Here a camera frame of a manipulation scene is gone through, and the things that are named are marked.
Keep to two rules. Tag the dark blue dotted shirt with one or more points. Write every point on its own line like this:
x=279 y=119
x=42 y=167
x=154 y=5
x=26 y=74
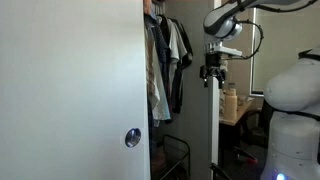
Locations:
x=162 y=48

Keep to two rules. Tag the round metal door pull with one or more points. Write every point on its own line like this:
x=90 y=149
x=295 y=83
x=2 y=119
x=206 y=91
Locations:
x=132 y=137

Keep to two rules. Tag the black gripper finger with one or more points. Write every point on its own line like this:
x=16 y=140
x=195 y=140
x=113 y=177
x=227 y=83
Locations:
x=205 y=80
x=220 y=82

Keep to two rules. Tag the beige patterned hanging shirt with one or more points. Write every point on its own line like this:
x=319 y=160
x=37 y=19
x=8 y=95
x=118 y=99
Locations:
x=155 y=88

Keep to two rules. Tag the white hanging t-shirt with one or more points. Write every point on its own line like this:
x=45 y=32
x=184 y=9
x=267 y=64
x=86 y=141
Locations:
x=177 y=50

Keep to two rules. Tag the wooden desk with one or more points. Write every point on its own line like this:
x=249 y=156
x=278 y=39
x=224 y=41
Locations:
x=241 y=110

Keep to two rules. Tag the window roller blind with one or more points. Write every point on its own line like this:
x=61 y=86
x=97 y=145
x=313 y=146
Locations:
x=285 y=35

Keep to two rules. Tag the black wire shoe rack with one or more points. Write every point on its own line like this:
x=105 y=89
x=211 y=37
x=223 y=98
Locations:
x=175 y=152

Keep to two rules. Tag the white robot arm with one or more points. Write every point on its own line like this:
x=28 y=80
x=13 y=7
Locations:
x=221 y=25

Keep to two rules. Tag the white sliding closet door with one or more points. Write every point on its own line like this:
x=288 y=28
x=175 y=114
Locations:
x=72 y=84

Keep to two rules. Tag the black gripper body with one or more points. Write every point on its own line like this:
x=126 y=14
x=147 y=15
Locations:
x=212 y=67

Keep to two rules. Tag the black hanging garment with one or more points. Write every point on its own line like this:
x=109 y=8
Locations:
x=177 y=96

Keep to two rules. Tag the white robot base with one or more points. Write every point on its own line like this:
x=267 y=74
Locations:
x=293 y=143

